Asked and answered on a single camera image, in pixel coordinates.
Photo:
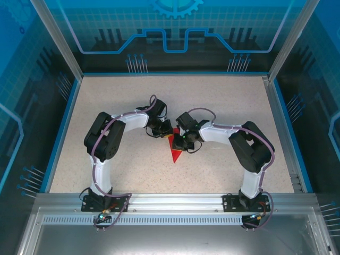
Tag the aluminium frame post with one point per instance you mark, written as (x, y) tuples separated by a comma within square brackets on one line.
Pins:
[(288, 40), (61, 42)]

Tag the grey metal tray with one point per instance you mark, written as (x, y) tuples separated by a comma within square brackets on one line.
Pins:
[(170, 239)]

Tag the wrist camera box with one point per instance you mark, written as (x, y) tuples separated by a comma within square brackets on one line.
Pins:
[(158, 107), (186, 120)]

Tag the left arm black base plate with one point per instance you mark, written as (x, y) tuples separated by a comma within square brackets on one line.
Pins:
[(87, 204)]

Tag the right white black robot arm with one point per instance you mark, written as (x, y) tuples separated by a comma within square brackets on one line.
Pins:
[(249, 151)]

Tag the blue table edge strip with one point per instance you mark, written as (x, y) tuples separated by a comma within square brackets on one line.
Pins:
[(62, 132), (283, 106)]

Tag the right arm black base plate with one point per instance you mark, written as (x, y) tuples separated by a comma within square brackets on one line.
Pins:
[(229, 203)]

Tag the aluminium mounting rail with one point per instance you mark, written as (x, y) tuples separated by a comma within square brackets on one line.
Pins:
[(175, 202)]

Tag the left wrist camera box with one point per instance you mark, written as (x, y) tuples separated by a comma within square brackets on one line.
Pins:
[(158, 107)]

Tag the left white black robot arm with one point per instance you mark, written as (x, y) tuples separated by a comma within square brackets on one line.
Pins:
[(103, 138)]

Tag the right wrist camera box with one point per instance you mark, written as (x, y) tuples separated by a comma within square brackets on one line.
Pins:
[(186, 120)]

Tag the aluminium side rail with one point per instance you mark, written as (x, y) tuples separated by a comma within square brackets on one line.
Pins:
[(273, 101)]

